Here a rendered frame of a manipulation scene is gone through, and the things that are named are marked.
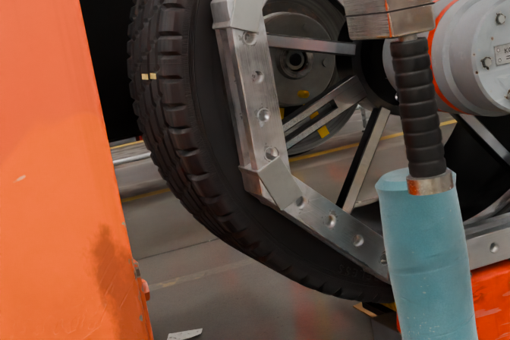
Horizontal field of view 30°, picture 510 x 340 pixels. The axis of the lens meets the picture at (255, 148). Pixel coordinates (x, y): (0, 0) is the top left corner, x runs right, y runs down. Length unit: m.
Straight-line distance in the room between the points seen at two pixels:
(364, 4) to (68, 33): 0.28
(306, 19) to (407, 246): 0.61
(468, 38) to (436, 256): 0.24
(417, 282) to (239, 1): 0.36
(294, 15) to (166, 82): 0.45
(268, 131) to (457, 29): 0.24
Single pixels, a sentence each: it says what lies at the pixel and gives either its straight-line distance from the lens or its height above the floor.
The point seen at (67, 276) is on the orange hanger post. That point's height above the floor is 0.75.
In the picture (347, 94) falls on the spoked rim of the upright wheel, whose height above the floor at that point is 0.82.
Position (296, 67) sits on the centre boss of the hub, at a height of 0.84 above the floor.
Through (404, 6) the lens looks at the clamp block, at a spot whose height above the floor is 0.93.
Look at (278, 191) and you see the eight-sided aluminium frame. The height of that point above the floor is 0.74.
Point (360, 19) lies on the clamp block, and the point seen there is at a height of 0.92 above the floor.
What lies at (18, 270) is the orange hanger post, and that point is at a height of 0.76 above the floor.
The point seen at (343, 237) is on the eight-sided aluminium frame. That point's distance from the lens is 1.13.
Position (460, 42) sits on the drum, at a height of 0.87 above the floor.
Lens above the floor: 0.96
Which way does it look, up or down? 9 degrees down
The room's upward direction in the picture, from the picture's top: 10 degrees counter-clockwise
